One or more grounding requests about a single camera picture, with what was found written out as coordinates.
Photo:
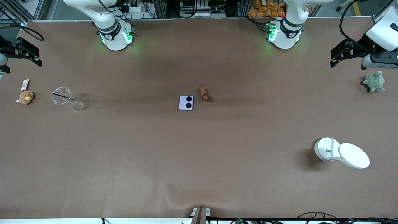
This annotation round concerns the white socket bar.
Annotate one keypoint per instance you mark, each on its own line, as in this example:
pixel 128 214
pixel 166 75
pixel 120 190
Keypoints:
pixel 202 14

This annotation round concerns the white power strip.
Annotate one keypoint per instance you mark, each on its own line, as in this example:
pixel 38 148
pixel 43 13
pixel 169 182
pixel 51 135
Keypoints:
pixel 136 8

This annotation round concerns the small brown plush toy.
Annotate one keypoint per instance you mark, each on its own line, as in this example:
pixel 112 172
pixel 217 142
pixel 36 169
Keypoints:
pixel 25 97

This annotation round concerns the green plush turtle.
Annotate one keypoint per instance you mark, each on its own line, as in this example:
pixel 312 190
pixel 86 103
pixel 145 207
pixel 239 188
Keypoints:
pixel 374 81

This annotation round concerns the white round lidded container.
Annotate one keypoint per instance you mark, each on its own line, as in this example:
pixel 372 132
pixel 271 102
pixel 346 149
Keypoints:
pixel 353 155

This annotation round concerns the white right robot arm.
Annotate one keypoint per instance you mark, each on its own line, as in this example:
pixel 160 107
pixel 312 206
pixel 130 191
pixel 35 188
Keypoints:
pixel 113 37

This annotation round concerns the small brown lion statue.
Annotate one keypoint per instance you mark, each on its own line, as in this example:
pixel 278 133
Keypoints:
pixel 204 93

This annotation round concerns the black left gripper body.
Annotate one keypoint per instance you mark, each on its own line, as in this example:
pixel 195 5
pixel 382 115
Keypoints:
pixel 362 45

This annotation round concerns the camera mounting pole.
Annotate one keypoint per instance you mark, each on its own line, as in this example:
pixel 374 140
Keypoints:
pixel 200 216

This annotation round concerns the lavender flip phone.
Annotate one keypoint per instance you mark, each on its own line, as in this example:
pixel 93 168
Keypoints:
pixel 186 102

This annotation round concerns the orange plush toy pile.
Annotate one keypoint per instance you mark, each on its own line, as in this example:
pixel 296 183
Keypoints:
pixel 266 7

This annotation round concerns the small white card packet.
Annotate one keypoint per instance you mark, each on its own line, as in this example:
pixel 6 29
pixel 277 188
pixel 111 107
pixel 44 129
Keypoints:
pixel 25 84

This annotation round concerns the black drinking straw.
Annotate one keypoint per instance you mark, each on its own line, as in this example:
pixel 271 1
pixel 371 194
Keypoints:
pixel 63 96

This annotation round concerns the brown table cover mat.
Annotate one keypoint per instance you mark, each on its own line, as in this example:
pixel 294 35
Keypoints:
pixel 199 161

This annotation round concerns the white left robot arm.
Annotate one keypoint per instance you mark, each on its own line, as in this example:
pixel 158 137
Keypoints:
pixel 287 34

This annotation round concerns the aluminium frame post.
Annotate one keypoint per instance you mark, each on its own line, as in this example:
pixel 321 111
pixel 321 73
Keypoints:
pixel 31 9
pixel 159 7
pixel 376 19

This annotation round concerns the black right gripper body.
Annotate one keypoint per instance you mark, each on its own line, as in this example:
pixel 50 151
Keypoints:
pixel 9 49

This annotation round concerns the clear plastic cup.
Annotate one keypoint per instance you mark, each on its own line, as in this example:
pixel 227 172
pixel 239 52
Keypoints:
pixel 62 95

